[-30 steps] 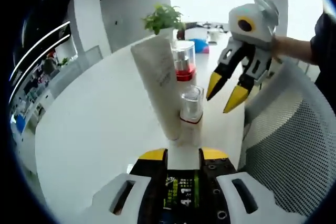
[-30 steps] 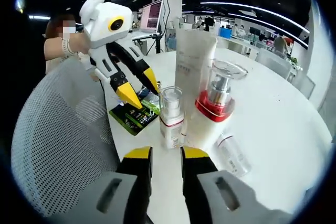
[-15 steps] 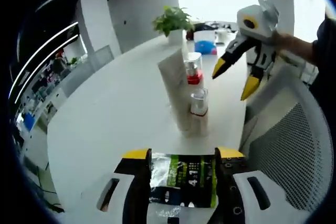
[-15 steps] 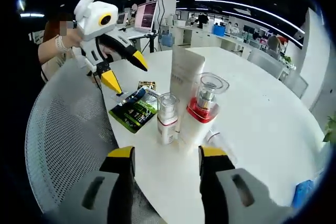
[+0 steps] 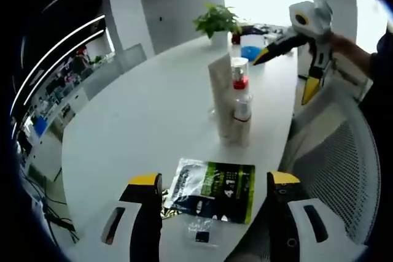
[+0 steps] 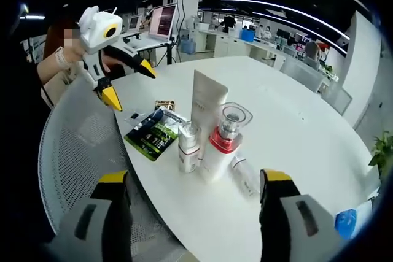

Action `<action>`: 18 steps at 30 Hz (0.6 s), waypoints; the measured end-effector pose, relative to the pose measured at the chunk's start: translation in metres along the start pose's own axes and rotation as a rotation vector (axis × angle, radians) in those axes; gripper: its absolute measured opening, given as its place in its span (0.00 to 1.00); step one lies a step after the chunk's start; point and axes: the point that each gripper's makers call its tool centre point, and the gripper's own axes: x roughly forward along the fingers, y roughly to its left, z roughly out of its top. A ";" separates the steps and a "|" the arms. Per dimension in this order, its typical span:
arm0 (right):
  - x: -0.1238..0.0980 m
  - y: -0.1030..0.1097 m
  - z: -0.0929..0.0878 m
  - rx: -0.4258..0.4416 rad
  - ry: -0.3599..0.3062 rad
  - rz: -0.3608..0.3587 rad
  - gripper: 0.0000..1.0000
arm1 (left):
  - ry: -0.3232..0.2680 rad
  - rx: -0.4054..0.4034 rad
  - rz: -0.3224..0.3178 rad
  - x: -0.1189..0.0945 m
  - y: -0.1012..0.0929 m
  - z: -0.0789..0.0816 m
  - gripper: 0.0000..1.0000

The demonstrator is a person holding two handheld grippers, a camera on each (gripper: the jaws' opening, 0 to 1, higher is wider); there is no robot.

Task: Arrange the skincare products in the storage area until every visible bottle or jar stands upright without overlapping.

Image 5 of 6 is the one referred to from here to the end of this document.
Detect white skincare bottle clear cap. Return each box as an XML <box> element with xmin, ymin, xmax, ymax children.
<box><xmin>227</xmin><ymin>94</ymin><xmax>254</xmax><ymax>148</ymax></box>

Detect ceiling light strips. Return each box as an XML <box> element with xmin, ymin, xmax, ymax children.
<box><xmin>12</xmin><ymin>13</ymin><xmax>107</xmax><ymax>128</ymax></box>

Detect black cable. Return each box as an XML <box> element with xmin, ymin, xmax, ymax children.
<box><xmin>39</xmin><ymin>202</ymin><xmax>79</xmax><ymax>243</ymax></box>

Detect white skincare tube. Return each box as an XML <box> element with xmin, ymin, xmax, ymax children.
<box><xmin>208</xmin><ymin>52</ymin><xmax>235</xmax><ymax>139</ymax></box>

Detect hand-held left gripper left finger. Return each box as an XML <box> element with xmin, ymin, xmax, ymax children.
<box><xmin>100</xmin><ymin>172</ymin><xmax>163</xmax><ymax>262</ymax></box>

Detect gold foil skincare sachet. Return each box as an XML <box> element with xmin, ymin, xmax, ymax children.
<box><xmin>159</xmin><ymin>185</ymin><xmax>181</xmax><ymax>220</ymax></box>

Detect person's dark shirt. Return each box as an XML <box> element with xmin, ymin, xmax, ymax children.
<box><xmin>359</xmin><ymin>22</ymin><xmax>393</xmax><ymax>115</ymax></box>

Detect white mesh office chair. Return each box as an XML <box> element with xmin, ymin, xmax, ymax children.
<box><xmin>278</xmin><ymin>76</ymin><xmax>381</xmax><ymax>247</ymax></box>

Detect green black skincare sachet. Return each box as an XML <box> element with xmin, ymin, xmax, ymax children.
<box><xmin>198</xmin><ymin>161</ymin><xmax>256</xmax><ymax>225</ymax></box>

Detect person's right hand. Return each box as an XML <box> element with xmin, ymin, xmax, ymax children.
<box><xmin>330</xmin><ymin>32</ymin><xmax>351</xmax><ymax>57</ymax></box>

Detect small clear skincare sachet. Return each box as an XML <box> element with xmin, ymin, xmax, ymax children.
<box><xmin>183</xmin><ymin>215</ymin><xmax>221</xmax><ymax>249</ymax></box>

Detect green plant in white pot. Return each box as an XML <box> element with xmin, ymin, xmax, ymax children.
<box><xmin>192</xmin><ymin>2</ymin><xmax>244</xmax><ymax>48</ymax></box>

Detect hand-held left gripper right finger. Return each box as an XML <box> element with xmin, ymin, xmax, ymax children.
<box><xmin>266</xmin><ymin>171</ymin><xmax>369</xmax><ymax>262</ymax></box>

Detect silver blue skincare sachet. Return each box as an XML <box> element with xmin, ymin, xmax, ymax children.
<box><xmin>163</xmin><ymin>157</ymin><xmax>217</xmax><ymax>214</ymax></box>

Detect red collar skincare pump bottle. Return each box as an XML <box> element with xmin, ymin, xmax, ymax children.
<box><xmin>230</xmin><ymin>56</ymin><xmax>250</xmax><ymax>91</ymax></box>

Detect white box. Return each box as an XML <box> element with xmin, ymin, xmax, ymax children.
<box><xmin>239</xmin><ymin>35</ymin><xmax>267</xmax><ymax>48</ymax></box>

